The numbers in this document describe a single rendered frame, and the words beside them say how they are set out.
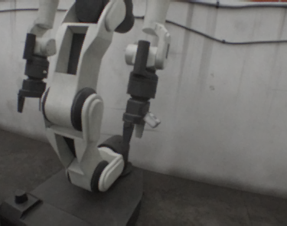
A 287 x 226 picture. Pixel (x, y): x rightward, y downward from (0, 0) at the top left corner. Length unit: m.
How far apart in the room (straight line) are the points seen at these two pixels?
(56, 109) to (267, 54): 1.14
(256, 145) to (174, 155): 0.54
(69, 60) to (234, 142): 1.09
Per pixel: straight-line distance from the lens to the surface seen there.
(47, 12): 0.85
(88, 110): 0.60
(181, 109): 1.28
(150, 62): 0.58
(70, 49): 0.71
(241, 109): 1.31
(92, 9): 0.69
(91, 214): 0.89
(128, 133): 0.56
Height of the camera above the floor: 0.80
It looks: 17 degrees down
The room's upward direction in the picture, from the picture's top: 7 degrees clockwise
